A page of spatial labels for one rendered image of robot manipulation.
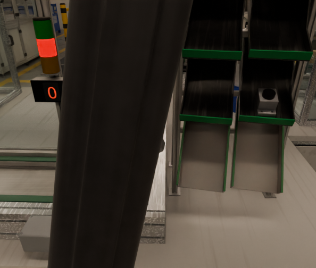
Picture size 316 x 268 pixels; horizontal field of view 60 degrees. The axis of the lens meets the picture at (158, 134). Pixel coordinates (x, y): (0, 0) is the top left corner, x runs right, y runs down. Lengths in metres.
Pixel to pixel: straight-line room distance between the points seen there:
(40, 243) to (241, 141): 0.61
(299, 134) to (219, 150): 0.74
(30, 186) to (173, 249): 0.50
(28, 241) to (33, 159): 0.38
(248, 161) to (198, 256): 0.30
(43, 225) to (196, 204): 0.46
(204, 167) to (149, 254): 0.28
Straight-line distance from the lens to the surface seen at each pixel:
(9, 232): 0.90
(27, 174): 1.06
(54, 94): 0.92
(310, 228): 0.97
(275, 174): 0.84
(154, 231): 0.78
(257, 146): 0.85
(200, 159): 0.80
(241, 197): 1.00
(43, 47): 0.89
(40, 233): 0.77
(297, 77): 0.84
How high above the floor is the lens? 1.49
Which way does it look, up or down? 28 degrees down
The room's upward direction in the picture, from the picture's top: straight up
